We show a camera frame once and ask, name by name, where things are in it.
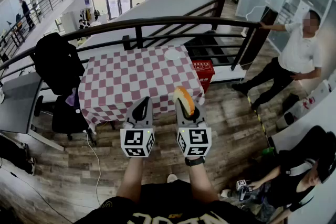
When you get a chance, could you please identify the white cable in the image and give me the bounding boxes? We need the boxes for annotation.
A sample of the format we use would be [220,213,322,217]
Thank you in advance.
[83,130,102,207]

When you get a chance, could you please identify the white plastic bag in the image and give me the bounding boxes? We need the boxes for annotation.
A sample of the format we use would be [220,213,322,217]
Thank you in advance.
[276,79,333,131]

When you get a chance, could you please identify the grey desk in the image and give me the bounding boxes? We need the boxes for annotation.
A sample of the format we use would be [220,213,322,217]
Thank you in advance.
[0,71,65,152]

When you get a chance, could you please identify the red box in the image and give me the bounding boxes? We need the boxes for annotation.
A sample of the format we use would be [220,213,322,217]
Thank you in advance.
[191,60,216,93]

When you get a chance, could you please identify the person's right forearm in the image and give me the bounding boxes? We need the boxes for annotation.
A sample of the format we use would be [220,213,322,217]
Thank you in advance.
[187,162,221,205]

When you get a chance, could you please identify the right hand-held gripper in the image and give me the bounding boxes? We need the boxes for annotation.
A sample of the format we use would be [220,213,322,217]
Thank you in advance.
[175,98,213,158]

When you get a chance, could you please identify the black metal railing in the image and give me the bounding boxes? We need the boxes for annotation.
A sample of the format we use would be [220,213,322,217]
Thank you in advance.
[0,15,263,87]

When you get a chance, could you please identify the red white checkered tablecloth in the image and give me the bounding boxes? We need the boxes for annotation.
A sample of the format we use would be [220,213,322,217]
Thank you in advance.
[78,45,206,135]

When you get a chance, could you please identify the black office chair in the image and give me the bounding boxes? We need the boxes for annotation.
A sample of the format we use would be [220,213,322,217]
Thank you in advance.
[33,93,97,146]

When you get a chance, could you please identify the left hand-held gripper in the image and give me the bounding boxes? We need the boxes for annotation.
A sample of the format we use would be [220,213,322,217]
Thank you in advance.
[120,96,156,158]

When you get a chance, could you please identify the person's left forearm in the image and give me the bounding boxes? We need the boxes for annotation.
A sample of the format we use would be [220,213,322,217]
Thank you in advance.
[116,156,144,204]

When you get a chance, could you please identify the white plate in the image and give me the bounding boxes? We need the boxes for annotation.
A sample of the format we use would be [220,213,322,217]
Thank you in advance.
[164,49,182,61]

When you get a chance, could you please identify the slice of bread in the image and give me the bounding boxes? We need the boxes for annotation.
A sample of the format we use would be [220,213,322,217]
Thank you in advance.
[173,86,196,118]

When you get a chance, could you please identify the person's black printed shirt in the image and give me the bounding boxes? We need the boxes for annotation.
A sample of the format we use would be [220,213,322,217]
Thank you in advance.
[74,179,263,224]

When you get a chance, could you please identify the glass double door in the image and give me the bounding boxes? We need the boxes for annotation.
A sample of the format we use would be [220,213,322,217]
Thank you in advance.
[104,0,132,21]

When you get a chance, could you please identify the black wristwatch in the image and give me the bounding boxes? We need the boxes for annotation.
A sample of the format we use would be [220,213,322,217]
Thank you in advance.
[184,156,206,167]

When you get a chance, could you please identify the black jacket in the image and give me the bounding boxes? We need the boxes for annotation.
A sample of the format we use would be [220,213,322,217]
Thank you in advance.
[34,31,86,96]

